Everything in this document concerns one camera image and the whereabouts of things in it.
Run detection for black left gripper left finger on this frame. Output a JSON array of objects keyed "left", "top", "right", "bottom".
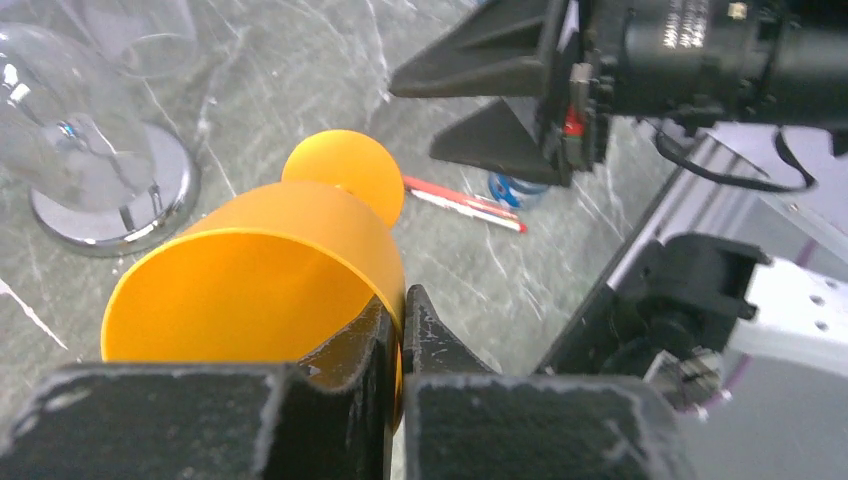
[{"left": 1, "top": 300, "right": 395, "bottom": 479}]

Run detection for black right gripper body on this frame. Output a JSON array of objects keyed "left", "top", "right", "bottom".
[{"left": 539, "top": 1, "right": 634, "bottom": 183}]

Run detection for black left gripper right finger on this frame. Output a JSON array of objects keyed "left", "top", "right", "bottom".
[{"left": 403, "top": 285, "right": 696, "bottom": 479}]

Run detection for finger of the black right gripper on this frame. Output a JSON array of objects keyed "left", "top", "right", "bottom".
[
  {"left": 388, "top": 0, "right": 569, "bottom": 99},
  {"left": 429, "top": 100, "right": 572, "bottom": 187}
]

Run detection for orange plastic goblet front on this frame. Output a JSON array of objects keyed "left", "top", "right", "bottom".
[{"left": 99, "top": 129, "right": 407, "bottom": 425}]

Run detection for clear wine glass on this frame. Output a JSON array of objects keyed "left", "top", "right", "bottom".
[
  {"left": 1, "top": 23, "right": 155, "bottom": 200},
  {"left": 59, "top": 0, "right": 200, "bottom": 81}
]

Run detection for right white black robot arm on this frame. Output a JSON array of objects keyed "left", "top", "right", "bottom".
[{"left": 389, "top": 1, "right": 847, "bottom": 415}]

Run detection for red pencil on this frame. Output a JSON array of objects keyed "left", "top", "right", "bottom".
[{"left": 402, "top": 175, "right": 518, "bottom": 220}]

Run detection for chrome wire wine glass rack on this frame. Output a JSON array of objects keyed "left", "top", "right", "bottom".
[{"left": 29, "top": 122, "right": 200, "bottom": 257}]

